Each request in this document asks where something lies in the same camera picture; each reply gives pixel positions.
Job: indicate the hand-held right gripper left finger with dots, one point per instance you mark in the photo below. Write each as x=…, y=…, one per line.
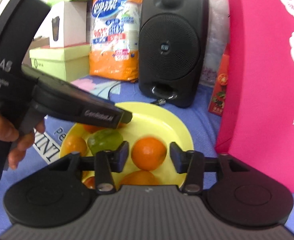
x=123, y=155

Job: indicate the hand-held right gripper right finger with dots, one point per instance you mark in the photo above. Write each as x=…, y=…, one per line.
x=175, y=155

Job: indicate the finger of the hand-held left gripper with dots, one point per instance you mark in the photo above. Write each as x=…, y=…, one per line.
x=87, y=107

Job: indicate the green mango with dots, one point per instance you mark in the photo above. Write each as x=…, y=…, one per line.
x=104, y=140

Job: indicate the large orange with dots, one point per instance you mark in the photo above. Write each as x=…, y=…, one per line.
x=149, y=152

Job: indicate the yellow plastic plate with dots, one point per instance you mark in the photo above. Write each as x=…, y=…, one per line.
x=159, y=125

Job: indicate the small yellow orange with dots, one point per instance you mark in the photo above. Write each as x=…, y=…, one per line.
x=74, y=145

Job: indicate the reddish orange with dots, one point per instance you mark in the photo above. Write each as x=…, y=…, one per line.
x=89, y=182

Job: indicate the person's left hand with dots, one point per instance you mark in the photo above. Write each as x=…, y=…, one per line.
x=2, y=127

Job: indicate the blue printed tablecloth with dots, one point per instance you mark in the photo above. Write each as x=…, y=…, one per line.
x=201, y=130

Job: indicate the flat light green box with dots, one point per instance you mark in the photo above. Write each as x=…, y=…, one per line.
x=59, y=62

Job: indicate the white cup box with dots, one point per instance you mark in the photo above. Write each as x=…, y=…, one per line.
x=72, y=25

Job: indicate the orange paper cup pack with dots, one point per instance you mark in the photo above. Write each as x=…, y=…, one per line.
x=114, y=37

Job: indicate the red carton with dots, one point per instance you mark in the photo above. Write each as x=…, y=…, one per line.
x=219, y=87

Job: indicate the black speaker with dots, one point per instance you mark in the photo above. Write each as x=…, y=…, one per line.
x=171, y=45

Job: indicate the pink tote bag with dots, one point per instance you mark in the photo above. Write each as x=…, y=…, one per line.
x=261, y=92

